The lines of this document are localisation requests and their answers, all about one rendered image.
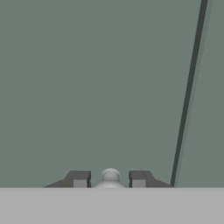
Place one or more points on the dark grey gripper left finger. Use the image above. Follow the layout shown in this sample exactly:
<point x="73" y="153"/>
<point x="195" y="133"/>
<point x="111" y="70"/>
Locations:
<point x="78" y="176"/>

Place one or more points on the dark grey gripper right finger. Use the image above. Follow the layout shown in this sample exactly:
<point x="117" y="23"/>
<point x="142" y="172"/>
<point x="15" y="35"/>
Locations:
<point x="141" y="176"/>

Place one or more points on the round grey cabinet knob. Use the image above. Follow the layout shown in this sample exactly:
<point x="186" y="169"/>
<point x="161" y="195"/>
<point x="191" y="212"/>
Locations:
<point x="110" y="176"/>

